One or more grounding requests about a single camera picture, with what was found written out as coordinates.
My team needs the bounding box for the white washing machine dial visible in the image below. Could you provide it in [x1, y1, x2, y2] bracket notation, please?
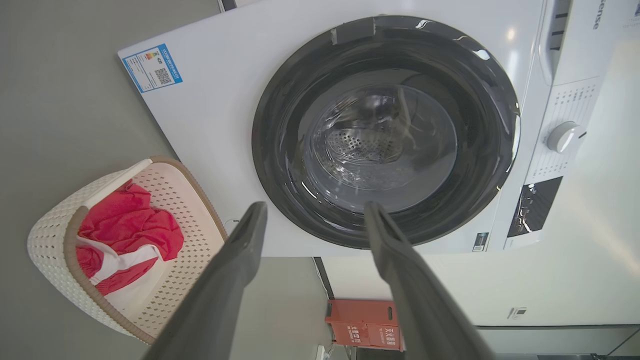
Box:
[546, 120, 588, 154]

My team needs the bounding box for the white front-load washing machine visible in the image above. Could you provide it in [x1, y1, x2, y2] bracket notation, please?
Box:
[117, 0, 640, 258]

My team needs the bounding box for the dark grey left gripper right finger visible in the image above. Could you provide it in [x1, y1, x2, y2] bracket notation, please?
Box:
[363, 201, 497, 360]

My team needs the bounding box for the black round washing machine door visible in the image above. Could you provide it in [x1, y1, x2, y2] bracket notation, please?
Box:
[251, 15, 521, 250]

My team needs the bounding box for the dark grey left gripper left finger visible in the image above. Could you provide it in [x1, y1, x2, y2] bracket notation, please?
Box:
[142, 201, 268, 360]

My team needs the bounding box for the red and white garment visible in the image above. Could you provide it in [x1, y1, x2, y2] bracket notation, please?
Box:
[76, 181, 185, 296]

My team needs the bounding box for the blue energy label sticker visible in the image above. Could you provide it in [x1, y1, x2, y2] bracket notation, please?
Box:
[122, 43, 183, 94]

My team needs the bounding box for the white perforated laundry basket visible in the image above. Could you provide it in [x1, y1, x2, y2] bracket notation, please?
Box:
[27, 155, 228, 346]

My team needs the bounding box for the red fire extinguisher box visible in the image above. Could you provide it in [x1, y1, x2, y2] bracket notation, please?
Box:
[325, 299, 404, 352]

